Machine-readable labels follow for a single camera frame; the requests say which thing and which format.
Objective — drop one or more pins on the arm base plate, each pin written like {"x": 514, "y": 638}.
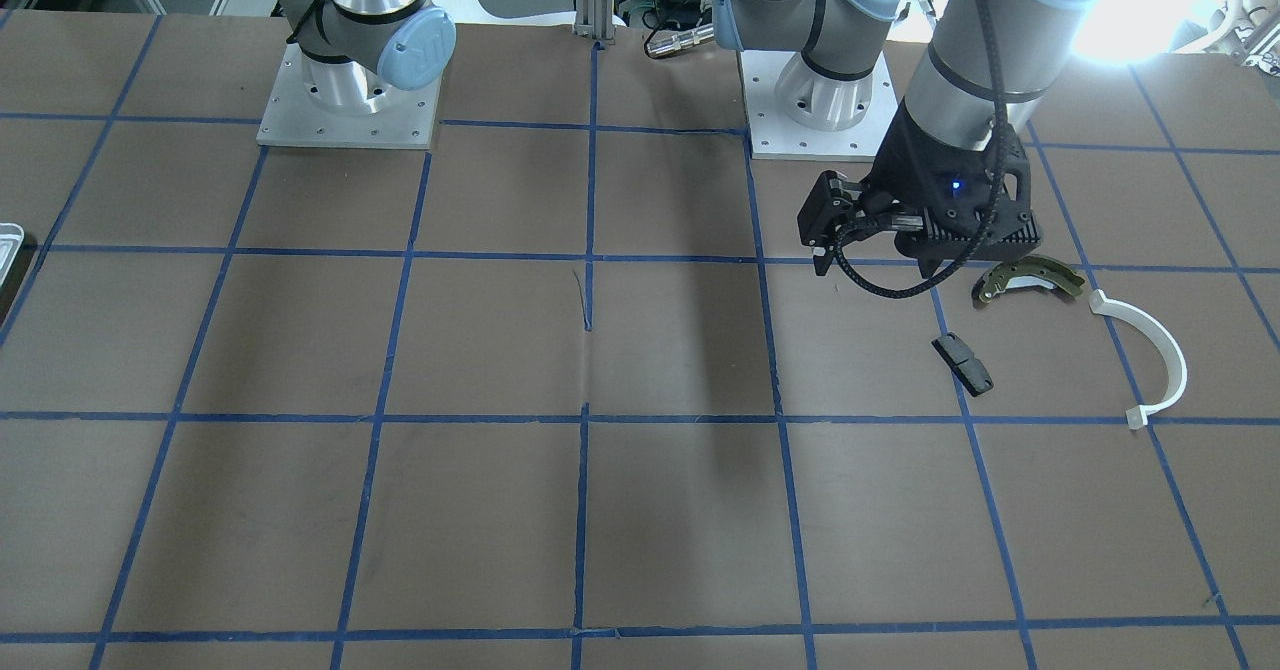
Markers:
{"x": 795, "y": 114}
{"x": 315, "y": 105}

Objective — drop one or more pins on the white curved plastic part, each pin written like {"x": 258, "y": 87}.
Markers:
{"x": 1162, "y": 339}

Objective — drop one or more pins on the olive brake shoe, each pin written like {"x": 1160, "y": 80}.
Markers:
{"x": 1026, "y": 273}

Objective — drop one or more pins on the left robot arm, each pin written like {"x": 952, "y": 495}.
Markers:
{"x": 988, "y": 64}

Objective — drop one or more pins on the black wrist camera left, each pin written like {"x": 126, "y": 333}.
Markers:
{"x": 831, "y": 203}

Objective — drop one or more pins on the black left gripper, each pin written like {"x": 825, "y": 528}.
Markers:
{"x": 905, "y": 168}

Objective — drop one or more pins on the black brake pad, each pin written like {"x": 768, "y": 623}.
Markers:
{"x": 964, "y": 364}

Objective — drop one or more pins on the metal tray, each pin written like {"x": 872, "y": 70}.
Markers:
{"x": 12, "y": 237}

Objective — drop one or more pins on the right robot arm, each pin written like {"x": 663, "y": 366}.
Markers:
{"x": 360, "y": 53}

